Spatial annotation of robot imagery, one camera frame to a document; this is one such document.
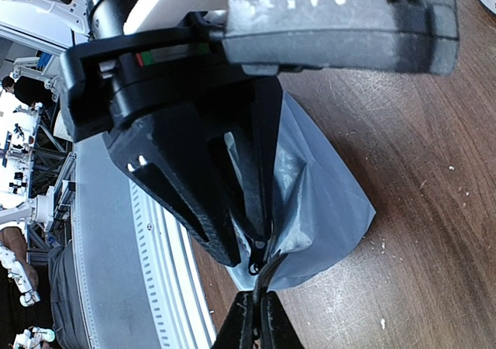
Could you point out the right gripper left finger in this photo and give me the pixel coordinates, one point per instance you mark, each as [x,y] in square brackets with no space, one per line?
[237,329]

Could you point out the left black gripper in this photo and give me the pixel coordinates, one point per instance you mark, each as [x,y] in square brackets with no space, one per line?
[109,84]

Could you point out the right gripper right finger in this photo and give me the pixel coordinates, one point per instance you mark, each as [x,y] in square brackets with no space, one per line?
[276,330]

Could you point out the grey zipper pouch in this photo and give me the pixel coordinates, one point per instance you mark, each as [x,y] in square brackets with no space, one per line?
[320,212]

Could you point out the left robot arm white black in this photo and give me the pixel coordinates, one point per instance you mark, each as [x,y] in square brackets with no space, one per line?
[193,131]

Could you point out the person in background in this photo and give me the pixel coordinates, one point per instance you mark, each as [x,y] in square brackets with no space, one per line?
[28,91]

